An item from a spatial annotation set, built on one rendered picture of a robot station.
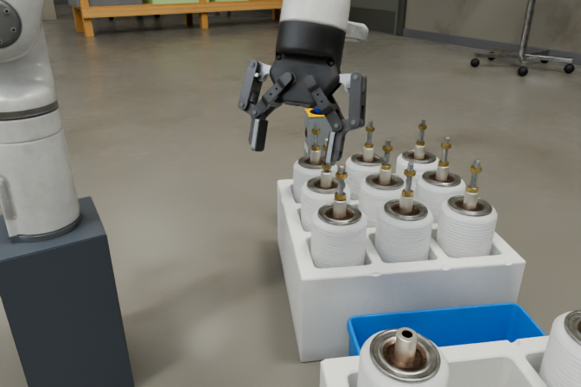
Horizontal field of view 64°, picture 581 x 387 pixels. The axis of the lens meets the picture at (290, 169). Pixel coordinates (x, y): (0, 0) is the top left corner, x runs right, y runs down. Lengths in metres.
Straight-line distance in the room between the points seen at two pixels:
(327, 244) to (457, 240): 0.23
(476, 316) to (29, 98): 0.75
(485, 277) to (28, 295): 0.71
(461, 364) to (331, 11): 0.47
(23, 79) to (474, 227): 0.71
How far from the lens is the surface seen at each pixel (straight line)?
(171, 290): 1.07
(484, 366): 0.70
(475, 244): 0.87
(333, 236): 0.77
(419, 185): 0.96
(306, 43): 0.50
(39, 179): 0.68
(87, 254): 0.71
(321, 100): 0.51
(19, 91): 0.66
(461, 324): 0.87
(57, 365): 0.81
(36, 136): 0.66
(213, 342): 0.93
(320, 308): 0.81
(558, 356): 0.66
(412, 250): 0.83
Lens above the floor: 0.64
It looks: 23 degrees down
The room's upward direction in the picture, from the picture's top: straight up
